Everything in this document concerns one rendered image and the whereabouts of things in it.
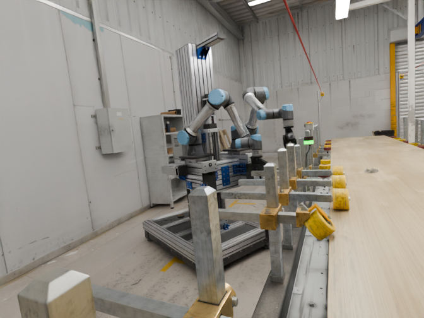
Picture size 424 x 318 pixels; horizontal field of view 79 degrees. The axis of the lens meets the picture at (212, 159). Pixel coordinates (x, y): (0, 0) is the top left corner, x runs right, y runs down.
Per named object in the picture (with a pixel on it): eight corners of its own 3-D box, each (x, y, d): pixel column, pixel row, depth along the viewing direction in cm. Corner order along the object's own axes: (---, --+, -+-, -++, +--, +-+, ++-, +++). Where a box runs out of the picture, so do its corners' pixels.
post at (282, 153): (284, 256, 114) (277, 149, 109) (285, 252, 117) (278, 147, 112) (292, 257, 113) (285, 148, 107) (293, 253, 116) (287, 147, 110)
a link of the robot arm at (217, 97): (191, 146, 218) (233, 96, 196) (182, 148, 205) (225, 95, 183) (182, 136, 221) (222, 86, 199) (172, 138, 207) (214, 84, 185)
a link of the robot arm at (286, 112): (288, 104, 187) (294, 103, 179) (289, 119, 189) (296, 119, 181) (279, 105, 186) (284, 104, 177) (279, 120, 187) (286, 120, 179)
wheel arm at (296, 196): (220, 199, 119) (219, 191, 118) (223, 197, 122) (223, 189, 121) (342, 202, 97) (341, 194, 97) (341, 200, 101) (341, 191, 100)
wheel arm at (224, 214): (195, 217, 96) (194, 209, 96) (199, 214, 99) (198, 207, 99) (297, 224, 81) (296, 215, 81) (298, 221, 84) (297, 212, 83)
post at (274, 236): (272, 296, 92) (263, 163, 86) (274, 290, 95) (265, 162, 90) (282, 298, 91) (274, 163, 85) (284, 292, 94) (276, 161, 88)
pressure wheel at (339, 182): (332, 173, 121) (332, 178, 127) (332, 189, 118) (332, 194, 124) (346, 172, 118) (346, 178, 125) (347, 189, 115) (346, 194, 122)
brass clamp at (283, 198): (274, 205, 105) (273, 193, 105) (279, 196, 117) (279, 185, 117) (289, 206, 103) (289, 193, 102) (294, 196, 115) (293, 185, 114)
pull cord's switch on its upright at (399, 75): (398, 148, 382) (397, 71, 369) (395, 147, 395) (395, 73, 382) (404, 147, 378) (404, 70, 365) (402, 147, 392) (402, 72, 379)
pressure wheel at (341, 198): (332, 198, 105) (333, 213, 100) (332, 183, 101) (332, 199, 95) (349, 198, 103) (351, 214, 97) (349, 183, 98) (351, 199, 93)
